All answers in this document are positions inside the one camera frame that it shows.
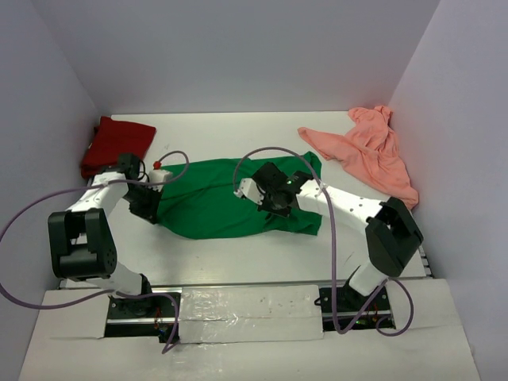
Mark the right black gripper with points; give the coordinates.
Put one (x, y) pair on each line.
(284, 212)

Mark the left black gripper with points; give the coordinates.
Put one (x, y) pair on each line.
(150, 212)

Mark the green t-shirt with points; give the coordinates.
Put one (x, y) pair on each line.
(201, 205)

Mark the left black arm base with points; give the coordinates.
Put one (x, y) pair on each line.
(149, 317)

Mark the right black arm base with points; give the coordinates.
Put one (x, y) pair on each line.
(377, 312)

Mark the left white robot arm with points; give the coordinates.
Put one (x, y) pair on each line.
(81, 243)

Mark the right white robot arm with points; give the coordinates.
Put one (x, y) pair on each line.
(391, 233)

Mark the red folded t-shirt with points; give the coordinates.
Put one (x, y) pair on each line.
(113, 138)

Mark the salmon pink t-shirt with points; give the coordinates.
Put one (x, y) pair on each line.
(369, 152)

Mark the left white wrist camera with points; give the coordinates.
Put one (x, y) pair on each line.
(158, 176)

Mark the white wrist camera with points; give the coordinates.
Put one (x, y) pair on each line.
(248, 189)
(158, 176)

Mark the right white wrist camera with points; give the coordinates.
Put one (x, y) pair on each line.
(248, 189)

